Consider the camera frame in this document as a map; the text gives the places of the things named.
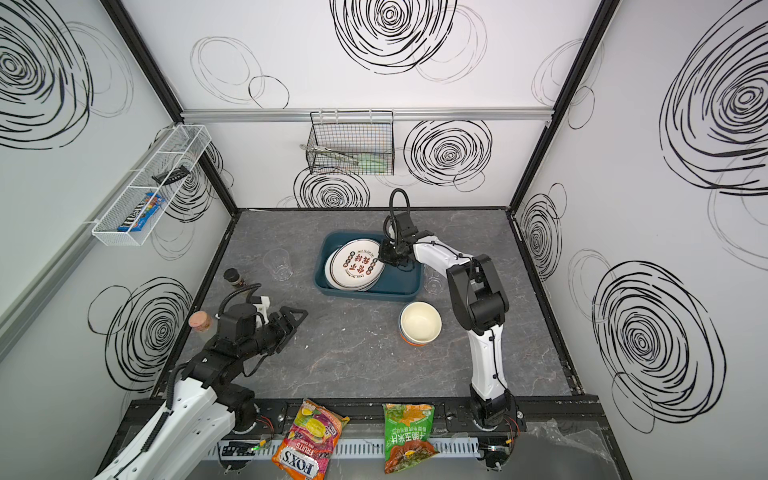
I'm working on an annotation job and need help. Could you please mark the blue M&M's candy bag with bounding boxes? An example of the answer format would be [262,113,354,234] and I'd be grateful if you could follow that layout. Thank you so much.
[117,193,165,233]

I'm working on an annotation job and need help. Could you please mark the black remote in shelf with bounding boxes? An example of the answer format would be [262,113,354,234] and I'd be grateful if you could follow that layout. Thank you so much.
[151,165,190,187]

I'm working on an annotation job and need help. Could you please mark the Fox's fruits candy bag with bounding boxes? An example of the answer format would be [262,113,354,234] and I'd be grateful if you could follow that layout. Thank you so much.
[271,399,349,480]

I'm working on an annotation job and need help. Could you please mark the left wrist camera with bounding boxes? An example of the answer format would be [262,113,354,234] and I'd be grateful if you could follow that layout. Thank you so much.
[251,296,271,322]

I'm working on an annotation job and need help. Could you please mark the small dark spice bottle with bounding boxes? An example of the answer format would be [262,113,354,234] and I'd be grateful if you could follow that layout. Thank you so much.
[223,268,246,288]

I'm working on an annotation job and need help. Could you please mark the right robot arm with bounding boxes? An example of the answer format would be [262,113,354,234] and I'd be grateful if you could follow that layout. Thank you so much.
[379,212,516,430]

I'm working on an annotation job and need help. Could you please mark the green item in basket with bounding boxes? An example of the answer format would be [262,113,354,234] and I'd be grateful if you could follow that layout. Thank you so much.
[353,153,390,173]

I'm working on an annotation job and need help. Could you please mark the white slotted cable duct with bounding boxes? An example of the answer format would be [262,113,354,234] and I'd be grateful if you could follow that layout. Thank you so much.
[205,437,480,462]

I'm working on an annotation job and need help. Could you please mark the white plate green flower motif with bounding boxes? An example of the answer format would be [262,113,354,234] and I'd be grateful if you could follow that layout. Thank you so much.
[324,250,375,292]

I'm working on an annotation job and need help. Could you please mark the clear drinking glass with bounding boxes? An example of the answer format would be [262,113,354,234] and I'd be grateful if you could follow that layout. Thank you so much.
[263,248,293,282]

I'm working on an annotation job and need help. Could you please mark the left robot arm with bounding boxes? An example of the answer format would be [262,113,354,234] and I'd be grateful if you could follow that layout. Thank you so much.
[96,303,308,479]

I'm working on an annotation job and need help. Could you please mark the green snack bag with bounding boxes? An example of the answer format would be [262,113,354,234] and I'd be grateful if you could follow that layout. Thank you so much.
[383,403,438,474]

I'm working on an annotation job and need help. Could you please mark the black wire basket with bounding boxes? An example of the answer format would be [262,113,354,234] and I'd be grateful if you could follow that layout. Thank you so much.
[300,109,395,176]

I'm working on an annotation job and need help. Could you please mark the pink capped bottle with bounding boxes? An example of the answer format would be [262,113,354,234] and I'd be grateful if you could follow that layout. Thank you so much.
[188,311,215,333]

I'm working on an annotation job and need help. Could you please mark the white wire shelf basket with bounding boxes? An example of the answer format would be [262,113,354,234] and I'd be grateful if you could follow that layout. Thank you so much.
[91,124,211,247]

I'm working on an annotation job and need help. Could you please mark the bowls cream inside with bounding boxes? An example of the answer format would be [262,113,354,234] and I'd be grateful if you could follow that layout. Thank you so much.
[398,302,442,346]

